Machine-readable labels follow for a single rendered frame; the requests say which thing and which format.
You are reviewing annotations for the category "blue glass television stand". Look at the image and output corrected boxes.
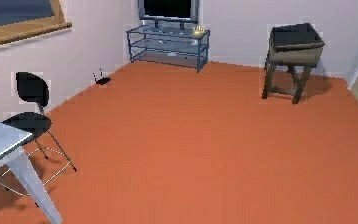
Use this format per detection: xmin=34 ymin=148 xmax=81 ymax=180
xmin=126 ymin=24 xmax=211 ymax=74

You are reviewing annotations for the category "black router with antennas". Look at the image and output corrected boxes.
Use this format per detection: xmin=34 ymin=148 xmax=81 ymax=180
xmin=92 ymin=68 xmax=112 ymax=86

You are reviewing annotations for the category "small yellow object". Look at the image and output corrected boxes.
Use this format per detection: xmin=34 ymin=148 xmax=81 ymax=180
xmin=191 ymin=25 xmax=206 ymax=37

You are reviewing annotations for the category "black television set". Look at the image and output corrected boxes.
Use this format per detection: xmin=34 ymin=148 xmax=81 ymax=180
xmin=137 ymin=0 xmax=200 ymax=30

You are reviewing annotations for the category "grey laundry hamper on stand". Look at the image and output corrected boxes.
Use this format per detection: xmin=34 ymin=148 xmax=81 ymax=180
xmin=261 ymin=22 xmax=326 ymax=105

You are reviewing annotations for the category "black round-back chair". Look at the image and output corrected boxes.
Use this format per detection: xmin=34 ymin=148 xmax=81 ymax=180
xmin=0 ymin=71 xmax=78 ymax=197

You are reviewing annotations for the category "white table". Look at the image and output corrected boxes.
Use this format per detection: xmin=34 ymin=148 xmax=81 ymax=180
xmin=0 ymin=117 xmax=63 ymax=224

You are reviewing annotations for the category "wood framed window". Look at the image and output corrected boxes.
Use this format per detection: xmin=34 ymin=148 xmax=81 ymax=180
xmin=0 ymin=0 xmax=73 ymax=49

